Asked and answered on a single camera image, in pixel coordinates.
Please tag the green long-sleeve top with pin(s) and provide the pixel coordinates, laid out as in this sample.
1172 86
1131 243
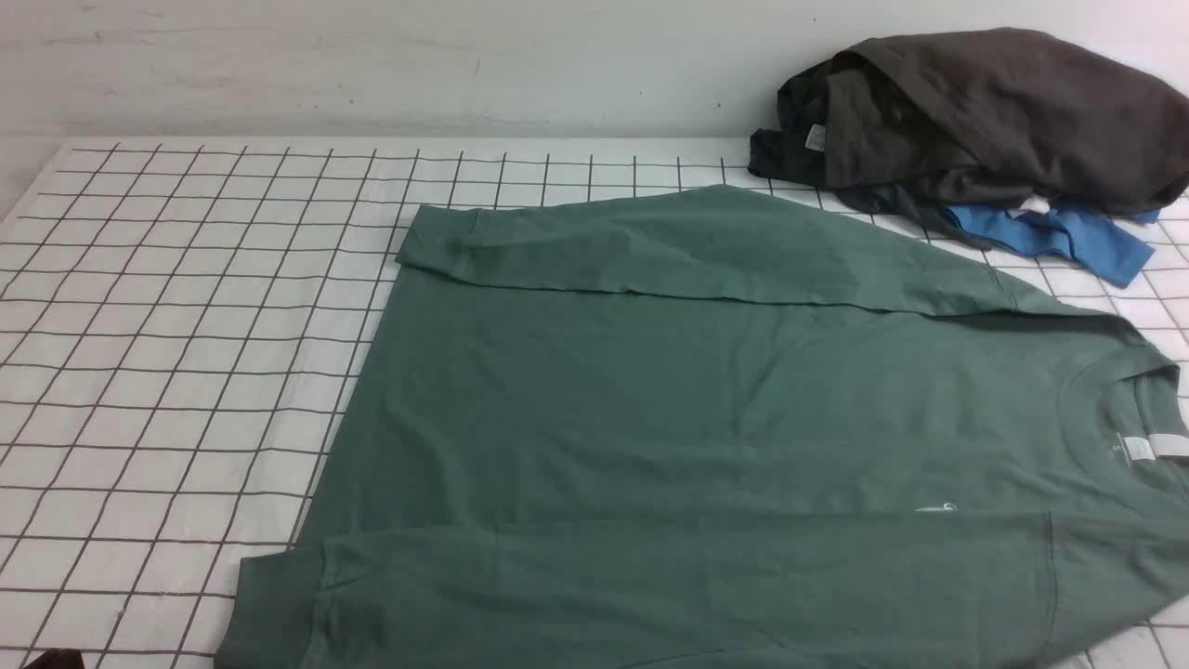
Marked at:
717 429

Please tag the dark grey-brown garment pile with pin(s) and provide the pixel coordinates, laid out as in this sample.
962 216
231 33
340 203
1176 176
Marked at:
907 124

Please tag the white grid-pattern table cloth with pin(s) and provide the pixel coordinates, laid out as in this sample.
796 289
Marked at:
184 324

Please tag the blue garment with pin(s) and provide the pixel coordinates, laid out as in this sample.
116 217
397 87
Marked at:
1088 238

